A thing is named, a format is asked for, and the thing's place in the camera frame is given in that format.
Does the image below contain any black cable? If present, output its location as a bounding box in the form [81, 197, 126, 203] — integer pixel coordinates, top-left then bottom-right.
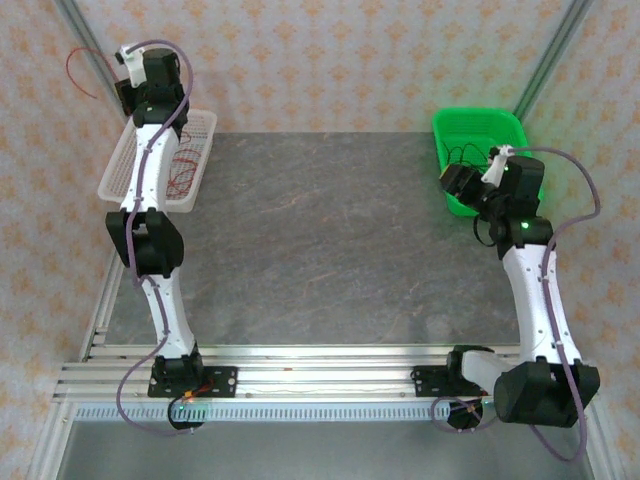
[447, 142, 494, 169]
[439, 144, 484, 169]

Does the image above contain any red cable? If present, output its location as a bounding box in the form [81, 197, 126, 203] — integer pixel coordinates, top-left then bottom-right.
[177, 130, 201, 166]
[169, 149, 201, 199]
[166, 159, 199, 199]

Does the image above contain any pile of red black wires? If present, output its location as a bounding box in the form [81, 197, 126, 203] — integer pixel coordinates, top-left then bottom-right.
[67, 47, 126, 101]

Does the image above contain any green plastic mesh basket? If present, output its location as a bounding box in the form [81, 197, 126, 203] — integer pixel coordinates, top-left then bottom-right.
[430, 106, 545, 219]

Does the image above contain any white plastic mesh basket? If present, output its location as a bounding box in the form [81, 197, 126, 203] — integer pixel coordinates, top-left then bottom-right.
[96, 107, 219, 215]

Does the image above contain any aluminium frame post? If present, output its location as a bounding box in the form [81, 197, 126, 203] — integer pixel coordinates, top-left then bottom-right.
[52, 0, 136, 121]
[512, 0, 594, 121]

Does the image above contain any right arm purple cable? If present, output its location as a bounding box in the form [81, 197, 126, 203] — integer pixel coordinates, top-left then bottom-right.
[429, 146, 601, 463]

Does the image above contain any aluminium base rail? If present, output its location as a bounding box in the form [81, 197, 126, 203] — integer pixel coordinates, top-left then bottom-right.
[52, 343, 601, 404]

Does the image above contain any grey slotted cable duct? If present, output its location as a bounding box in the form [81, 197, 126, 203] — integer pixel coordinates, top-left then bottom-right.
[74, 403, 451, 422]

